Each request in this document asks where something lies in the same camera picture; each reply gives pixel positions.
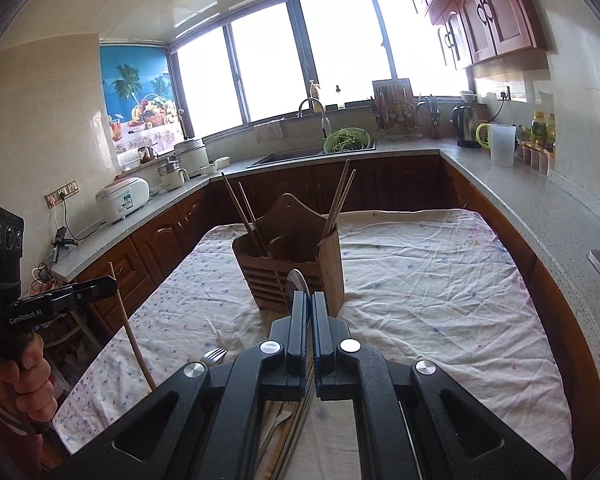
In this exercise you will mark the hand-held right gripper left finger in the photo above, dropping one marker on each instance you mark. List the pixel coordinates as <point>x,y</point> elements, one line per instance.
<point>300,330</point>

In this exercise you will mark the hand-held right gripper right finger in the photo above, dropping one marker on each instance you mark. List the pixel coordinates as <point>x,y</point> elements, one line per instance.
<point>322,330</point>

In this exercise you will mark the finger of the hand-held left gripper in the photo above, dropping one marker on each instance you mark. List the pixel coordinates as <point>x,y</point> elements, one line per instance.
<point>95,290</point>

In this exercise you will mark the steel spoon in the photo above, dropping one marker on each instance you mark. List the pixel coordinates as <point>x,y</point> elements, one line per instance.
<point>295,282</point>

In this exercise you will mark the wooden chopstick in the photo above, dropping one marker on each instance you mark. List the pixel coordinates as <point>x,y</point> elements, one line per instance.
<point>130,330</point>
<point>247,210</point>
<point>344,200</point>
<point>242,210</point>
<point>337,195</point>

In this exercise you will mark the wooden utensil holder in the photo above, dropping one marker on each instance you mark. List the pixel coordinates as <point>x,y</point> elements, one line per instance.
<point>280,260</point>

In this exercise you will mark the person's left hand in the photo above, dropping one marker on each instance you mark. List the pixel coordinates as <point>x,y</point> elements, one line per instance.
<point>30,380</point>

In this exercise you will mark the white stool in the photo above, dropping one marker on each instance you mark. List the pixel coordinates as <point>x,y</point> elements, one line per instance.
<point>75,330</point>

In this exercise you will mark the black phone tripod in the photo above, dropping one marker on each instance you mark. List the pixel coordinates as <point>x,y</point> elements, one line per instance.
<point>62,245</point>

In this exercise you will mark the wooden base cabinets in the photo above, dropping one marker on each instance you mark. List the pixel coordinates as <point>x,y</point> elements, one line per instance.
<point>170,240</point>

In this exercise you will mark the white rice cooker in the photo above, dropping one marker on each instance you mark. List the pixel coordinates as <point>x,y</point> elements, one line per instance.
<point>122,200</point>

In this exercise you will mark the white floral tablecloth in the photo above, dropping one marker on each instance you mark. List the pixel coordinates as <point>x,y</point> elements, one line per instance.
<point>430,300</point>

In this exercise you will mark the white electric pot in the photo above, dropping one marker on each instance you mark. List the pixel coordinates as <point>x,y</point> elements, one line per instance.
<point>191,157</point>

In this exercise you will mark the white bowls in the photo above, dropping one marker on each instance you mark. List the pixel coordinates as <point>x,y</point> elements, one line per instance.
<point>215,165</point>

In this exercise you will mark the kitchen sink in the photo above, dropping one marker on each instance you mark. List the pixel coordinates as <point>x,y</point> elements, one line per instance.
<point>290,156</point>

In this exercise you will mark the beach print window blind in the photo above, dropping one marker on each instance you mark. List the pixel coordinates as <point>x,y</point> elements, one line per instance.
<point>140,105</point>

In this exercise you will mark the green colander with vegetables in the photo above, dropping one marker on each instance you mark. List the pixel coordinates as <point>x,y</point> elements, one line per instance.
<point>347,141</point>

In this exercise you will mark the hanging dish towel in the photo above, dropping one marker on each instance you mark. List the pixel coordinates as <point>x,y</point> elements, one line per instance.
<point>268,131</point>

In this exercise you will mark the steel kitchen faucet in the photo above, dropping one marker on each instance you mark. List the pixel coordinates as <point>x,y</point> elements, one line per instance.
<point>325,125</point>

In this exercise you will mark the dish drying rack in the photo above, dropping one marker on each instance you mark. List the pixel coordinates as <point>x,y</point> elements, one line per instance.
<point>395,110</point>

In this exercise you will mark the small pump bottle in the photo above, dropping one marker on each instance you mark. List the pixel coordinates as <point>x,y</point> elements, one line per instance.
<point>338,97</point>

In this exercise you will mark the dish soap bottle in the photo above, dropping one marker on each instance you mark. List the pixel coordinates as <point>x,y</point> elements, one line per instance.
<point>315,94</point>

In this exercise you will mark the black electric kettle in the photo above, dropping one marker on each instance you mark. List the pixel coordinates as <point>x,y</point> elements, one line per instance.
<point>466,127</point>

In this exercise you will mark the white bowl on windowsill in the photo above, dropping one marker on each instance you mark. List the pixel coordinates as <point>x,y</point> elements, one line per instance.
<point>468,97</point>

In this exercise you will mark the large kitchen window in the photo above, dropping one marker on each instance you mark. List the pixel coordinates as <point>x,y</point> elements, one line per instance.
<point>330,50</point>

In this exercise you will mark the row of condiment bottles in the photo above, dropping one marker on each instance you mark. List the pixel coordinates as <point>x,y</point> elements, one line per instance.
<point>539,145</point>

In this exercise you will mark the wall power outlet strip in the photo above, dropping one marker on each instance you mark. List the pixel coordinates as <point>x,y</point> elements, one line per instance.
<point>61,195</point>

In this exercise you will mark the small wall socket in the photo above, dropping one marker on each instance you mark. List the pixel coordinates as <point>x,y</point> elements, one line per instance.
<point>503,93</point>

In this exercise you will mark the wooden wall cabinet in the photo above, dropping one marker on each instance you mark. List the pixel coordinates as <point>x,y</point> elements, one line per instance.
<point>480,10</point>

